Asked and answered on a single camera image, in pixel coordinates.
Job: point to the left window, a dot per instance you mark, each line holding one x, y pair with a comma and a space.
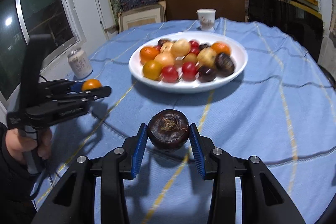
21, 19

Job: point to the dark purple plum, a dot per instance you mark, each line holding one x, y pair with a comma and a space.
206, 74

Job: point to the small yellow brown pear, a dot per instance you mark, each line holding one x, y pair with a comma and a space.
190, 58

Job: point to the white beverage can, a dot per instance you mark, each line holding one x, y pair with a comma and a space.
79, 63

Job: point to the framed picture cardboard box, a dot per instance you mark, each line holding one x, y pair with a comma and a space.
155, 13

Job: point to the dark mangosteen back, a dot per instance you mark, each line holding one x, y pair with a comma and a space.
168, 130

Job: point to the large orange mandarin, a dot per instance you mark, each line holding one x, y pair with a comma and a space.
148, 53
221, 47

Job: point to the pale yellow pear front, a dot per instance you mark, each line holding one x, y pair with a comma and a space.
206, 57

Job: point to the red cherry tomato back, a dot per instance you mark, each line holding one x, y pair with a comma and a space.
195, 50

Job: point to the yellow orange tomato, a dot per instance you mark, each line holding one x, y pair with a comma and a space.
152, 70
91, 84

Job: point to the yellow orange tomato back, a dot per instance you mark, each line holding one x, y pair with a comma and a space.
91, 84

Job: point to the black stool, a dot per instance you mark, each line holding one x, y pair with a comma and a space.
329, 77

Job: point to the white oval plate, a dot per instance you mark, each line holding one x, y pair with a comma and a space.
238, 55

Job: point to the white paper cup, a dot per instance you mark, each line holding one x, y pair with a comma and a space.
206, 19

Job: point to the brown wooden board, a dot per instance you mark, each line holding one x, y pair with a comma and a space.
187, 9

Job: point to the left human hand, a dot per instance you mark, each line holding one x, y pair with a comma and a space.
17, 144

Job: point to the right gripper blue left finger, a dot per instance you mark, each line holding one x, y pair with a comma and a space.
122, 163

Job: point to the spotted pale pear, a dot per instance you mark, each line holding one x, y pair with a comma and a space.
166, 47

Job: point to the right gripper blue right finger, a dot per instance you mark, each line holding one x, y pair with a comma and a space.
215, 164

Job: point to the yellow orange tomato front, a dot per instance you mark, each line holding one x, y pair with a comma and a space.
152, 70

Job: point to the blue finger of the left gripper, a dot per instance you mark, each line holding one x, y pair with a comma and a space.
95, 94
76, 87

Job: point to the large pale yellow apple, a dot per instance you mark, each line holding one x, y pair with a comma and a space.
180, 48

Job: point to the blue checked tablecloth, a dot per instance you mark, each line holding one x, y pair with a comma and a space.
281, 109

